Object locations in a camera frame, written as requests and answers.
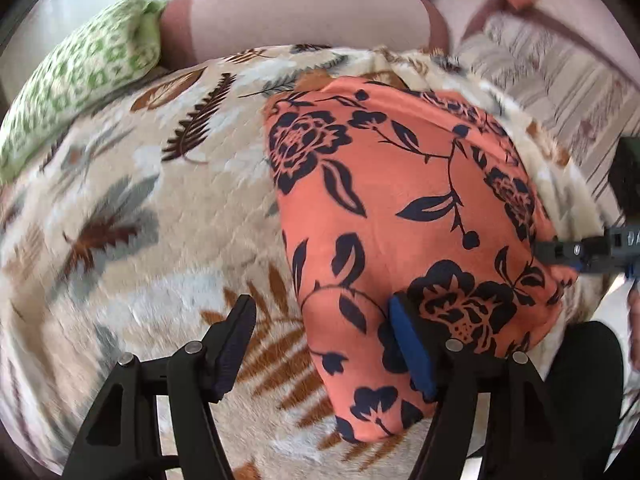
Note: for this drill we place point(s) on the striped beige bedsheet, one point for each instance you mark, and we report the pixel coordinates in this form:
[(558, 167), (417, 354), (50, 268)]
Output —
[(584, 103)]

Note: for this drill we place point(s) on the green patterned pillow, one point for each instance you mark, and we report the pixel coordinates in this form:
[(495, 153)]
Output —
[(117, 47)]

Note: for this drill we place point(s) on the pink bolster pillow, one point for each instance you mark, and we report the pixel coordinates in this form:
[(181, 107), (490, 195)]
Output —
[(193, 31)]

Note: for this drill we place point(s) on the orange floral garment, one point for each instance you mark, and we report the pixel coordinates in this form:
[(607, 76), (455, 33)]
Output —
[(382, 190)]

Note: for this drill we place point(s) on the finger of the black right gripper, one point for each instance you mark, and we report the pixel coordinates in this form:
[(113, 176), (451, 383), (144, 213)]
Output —
[(591, 254)]

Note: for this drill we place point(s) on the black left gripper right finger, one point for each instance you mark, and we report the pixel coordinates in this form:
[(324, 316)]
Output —
[(496, 410)]

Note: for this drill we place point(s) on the beige leaf-print blanket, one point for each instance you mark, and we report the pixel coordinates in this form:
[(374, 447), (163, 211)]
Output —
[(146, 219)]

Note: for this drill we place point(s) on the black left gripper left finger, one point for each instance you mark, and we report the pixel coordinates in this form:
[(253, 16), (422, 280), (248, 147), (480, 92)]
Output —
[(154, 416)]

